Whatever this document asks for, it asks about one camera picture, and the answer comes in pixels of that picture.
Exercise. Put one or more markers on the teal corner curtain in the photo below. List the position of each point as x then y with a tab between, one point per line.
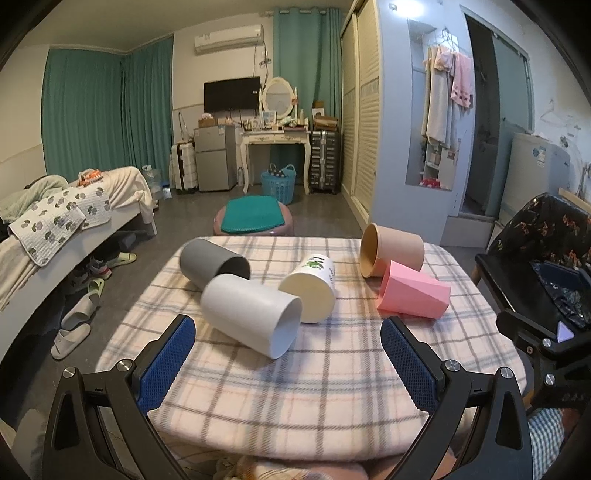
307	53

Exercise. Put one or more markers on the oval vanity mirror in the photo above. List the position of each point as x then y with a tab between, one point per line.
277	96

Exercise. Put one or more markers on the green slipper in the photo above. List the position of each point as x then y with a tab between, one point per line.
122	259

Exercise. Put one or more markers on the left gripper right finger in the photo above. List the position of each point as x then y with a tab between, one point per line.
498	445

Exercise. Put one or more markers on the blue laundry basket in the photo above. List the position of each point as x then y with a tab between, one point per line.
279	183

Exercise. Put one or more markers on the white hanging towel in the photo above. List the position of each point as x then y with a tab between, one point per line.
438	111

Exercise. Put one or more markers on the tan cardboard cup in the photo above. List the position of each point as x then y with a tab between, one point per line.
380	245

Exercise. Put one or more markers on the pink hanging towel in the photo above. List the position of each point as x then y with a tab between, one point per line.
462	87

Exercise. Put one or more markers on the white suitcase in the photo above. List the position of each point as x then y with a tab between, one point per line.
183	167

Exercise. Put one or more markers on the bed with blankets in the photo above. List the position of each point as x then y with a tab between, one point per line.
24	286

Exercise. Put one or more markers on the black television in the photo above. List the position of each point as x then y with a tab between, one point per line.
232	94

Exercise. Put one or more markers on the green cushion stool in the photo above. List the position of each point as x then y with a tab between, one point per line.
254	215

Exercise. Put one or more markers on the plaid tablecloth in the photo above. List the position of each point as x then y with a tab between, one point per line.
334	396

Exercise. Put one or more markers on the white slipper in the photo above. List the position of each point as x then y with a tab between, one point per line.
66	341

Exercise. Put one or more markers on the patterned quilt blanket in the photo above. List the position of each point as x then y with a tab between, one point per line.
51	222

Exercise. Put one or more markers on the white cup green print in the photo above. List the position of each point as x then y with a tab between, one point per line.
313	281

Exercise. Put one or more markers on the grey plastic cup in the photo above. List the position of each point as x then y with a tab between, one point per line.
200	261

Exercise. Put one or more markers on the cream louvered wardrobe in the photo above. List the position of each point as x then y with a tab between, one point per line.
361	106

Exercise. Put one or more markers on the white plastic cup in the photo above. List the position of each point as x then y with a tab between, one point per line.
262	318

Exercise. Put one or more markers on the water jug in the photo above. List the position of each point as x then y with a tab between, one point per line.
152	177

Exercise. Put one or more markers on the white washing machine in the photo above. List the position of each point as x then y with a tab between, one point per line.
536	166

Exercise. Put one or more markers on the pink faceted cup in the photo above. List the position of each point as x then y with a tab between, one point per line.
410	292

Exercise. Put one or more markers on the black patterned bag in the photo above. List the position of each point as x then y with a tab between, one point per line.
547	228

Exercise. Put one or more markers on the black silver trunk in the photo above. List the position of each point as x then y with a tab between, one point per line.
326	161

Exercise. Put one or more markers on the grey mini fridge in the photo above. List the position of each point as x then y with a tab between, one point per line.
217	162

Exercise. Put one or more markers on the white air conditioner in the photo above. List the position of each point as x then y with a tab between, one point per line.
228	39

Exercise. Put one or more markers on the teal window curtain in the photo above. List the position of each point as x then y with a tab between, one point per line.
105	110

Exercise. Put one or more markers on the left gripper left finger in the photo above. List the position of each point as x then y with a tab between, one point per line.
76	442

